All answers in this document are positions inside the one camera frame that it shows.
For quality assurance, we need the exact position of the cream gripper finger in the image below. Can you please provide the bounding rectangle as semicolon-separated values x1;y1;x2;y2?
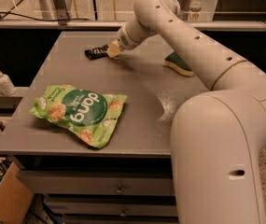
106;40;123;58

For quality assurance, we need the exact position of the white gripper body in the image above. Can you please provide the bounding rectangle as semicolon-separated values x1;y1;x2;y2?
117;24;140;50

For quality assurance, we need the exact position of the black rxbar chocolate wrapper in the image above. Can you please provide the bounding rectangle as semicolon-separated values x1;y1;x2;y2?
84;45;108;60

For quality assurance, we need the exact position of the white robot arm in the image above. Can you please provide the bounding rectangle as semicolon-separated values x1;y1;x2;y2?
108;0;266;224

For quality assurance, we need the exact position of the green and yellow sponge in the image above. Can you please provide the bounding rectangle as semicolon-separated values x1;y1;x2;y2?
163;52;194;77

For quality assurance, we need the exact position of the green dang chips bag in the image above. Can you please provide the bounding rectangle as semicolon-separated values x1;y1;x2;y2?
30;85;127;149

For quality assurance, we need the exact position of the grey metal railing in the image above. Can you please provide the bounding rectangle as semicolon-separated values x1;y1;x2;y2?
0;0;266;31

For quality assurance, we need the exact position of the white pump dispenser bottle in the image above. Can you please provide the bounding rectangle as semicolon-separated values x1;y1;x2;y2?
0;70;16;96

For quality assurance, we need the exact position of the grey drawer cabinet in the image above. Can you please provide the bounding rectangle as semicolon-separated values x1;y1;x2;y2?
0;32;206;224

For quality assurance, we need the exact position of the top grey drawer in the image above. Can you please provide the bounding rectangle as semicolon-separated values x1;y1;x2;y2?
17;171;175;196

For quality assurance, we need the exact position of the grey drawer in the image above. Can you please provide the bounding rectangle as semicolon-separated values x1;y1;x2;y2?
17;171;175;196
45;196;177;217

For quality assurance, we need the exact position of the middle grey drawer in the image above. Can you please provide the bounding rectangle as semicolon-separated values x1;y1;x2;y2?
45;196;177;217

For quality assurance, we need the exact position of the cardboard box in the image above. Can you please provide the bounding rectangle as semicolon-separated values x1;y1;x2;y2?
0;163;34;224

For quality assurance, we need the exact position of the black cable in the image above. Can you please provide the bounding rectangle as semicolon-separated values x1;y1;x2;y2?
0;11;90;23

